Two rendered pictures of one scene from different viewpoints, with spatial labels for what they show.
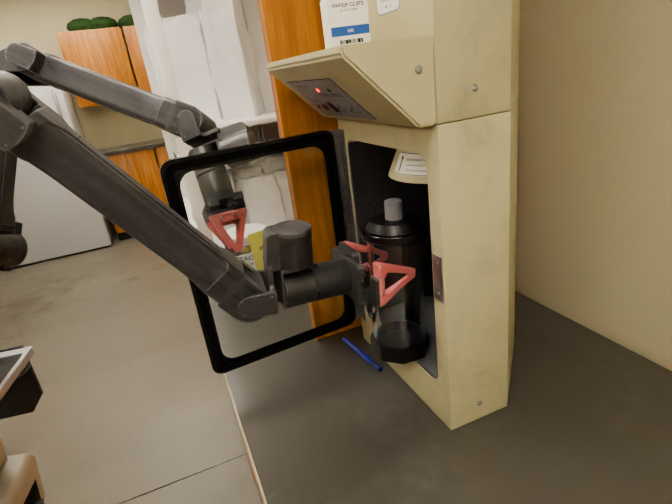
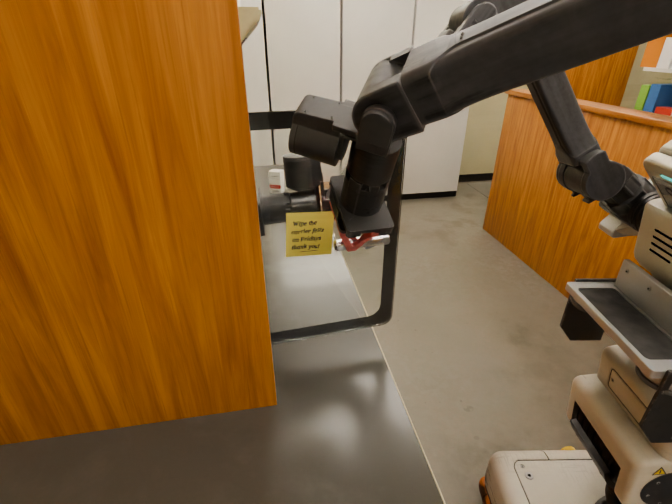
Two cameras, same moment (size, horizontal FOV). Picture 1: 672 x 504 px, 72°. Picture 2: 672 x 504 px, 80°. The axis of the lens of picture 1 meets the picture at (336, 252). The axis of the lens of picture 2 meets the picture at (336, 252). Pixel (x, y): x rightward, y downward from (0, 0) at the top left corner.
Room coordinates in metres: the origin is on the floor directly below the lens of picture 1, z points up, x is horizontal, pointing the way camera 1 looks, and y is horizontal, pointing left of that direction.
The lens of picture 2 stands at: (1.36, 0.25, 1.48)
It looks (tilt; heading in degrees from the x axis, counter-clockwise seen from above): 28 degrees down; 189
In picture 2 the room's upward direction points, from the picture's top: straight up
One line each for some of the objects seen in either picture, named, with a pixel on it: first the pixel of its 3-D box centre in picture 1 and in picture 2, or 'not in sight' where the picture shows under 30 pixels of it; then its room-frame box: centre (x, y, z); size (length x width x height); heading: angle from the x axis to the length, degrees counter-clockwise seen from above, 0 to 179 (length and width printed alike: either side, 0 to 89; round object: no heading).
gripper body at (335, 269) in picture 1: (334, 277); not in sight; (0.66, 0.01, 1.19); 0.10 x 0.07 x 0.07; 20
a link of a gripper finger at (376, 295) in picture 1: (384, 275); not in sight; (0.66, -0.07, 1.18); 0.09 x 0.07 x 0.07; 110
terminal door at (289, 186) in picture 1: (272, 254); (311, 239); (0.79, 0.12, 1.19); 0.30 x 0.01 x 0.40; 115
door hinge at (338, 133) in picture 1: (349, 232); not in sight; (0.86, -0.03, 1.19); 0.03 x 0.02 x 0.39; 20
